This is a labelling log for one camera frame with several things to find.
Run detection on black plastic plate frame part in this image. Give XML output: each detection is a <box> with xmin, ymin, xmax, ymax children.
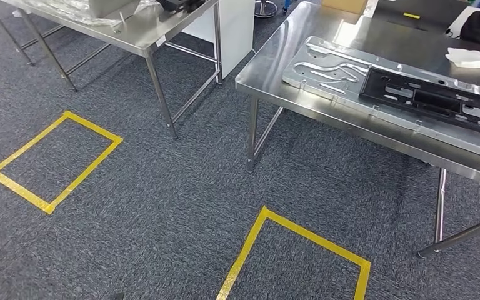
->
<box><xmin>359</xmin><ymin>67</ymin><xmax>480</xmax><ymax>139</ymax></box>

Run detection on stainless steel table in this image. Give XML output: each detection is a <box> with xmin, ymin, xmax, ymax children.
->
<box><xmin>0</xmin><ymin>0</ymin><xmax>224</xmax><ymax>139</ymax></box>
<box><xmin>236</xmin><ymin>0</ymin><xmax>480</xmax><ymax>259</ymax></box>

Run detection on machined aluminium fixture plate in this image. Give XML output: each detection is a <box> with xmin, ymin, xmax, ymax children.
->
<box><xmin>282</xmin><ymin>36</ymin><xmax>480</xmax><ymax>164</ymax></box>

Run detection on white panel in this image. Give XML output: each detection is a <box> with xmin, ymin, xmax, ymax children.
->
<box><xmin>181</xmin><ymin>0</ymin><xmax>256</xmax><ymax>79</ymax></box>

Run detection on chrome base stanchion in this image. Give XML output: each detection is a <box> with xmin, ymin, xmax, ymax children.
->
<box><xmin>254</xmin><ymin>0</ymin><xmax>279</xmax><ymax>19</ymax></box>

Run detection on brown cardboard box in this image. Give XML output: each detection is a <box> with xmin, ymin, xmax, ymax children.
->
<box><xmin>322</xmin><ymin>0</ymin><xmax>369</xmax><ymax>15</ymax></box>

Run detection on clear plastic wrap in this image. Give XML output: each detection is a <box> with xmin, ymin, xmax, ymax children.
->
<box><xmin>12</xmin><ymin>0</ymin><xmax>164</xmax><ymax>28</ymax></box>

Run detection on grey laptop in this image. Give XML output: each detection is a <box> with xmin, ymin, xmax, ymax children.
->
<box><xmin>372</xmin><ymin>0</ymin><xmax>473</xmax><ymax>32</ymax></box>

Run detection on white crumpled tissue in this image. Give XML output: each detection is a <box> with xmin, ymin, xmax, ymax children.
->
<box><xmin>446</xmin><ymin>47</ymin><xmax>480</xmax><ymax>69</ymax></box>

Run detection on stack of black frame parts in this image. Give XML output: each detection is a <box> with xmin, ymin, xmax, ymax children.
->
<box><xmin>157</xmin><ymin>0</ymin><xmax>206</xmax><ymax>13</ymax></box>

